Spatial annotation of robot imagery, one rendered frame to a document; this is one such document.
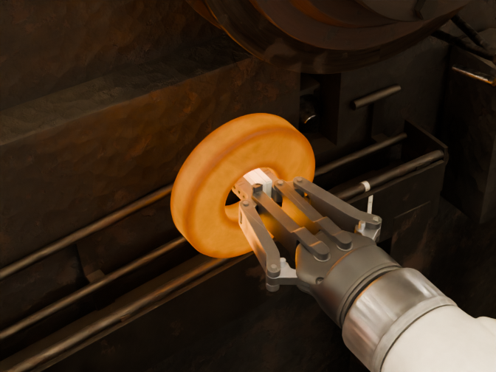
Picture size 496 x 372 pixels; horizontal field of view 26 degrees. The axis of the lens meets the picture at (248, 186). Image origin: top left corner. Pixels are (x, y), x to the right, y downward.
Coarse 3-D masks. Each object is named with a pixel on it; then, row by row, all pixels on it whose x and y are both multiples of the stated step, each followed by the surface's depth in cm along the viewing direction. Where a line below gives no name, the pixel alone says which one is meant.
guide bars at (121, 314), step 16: (416, 160) 128; (432, 160) 129; (384, 176) 126; (352, 192) 124; (240, 256) 120; (192, 272) 115; (160, 288) 114; (176, 288) 115; (128, 304) 113; (144, 304) 113; (112, 320) 112; (80, 336) 110; (96, 336) 113; (48, 352) 109; (16, 368) 108; (32, 368) 108
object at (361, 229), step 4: (356, 224) 99; (360, 224) 98; (364, 224) 98; (356, 228) 99; (360, 228) 98; (364, 228) 98; (368, 228) 99; (380, 228) 99; (356, 232) 99; (360, 232) 98; (364, 232) 98; (368, 232) 98; (372, 232) 98; (376, 232) 98; (368, 236) 98; (372, 236) 98; (376, 236) 99
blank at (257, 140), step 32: (224, 128) 101; (256, 128) 101; (288, 128) 103; (192, 160) 100; (224, 160) 99; (256, 160) 102; (288, 160) 105; (192, 192) 100; (224, 192) 102; (192, 224) 102; (224, 224) 105; (224, 256) 108
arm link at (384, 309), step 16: (400, 272) 89; (416, 272) 90; (368, 288) 88; (384, 288) 88; (400, 288) 88; (416, 288) 88; (432, 288) 89; (352, 304) 89; (368, 304) 88; (384, 304) 87; (400, 304) 86; (416, 304) 86; (432, 304) 86; (448, 304) 87; (352, 320) 88; (368, 320) 87; (384, 320) 86; (400, 320) 86; (352, 336) 89; (368, 336) 87; (384, 336) 86; (352, 352) 91; (368, 352) 87; (384, 352) 86; (368, 368) 89
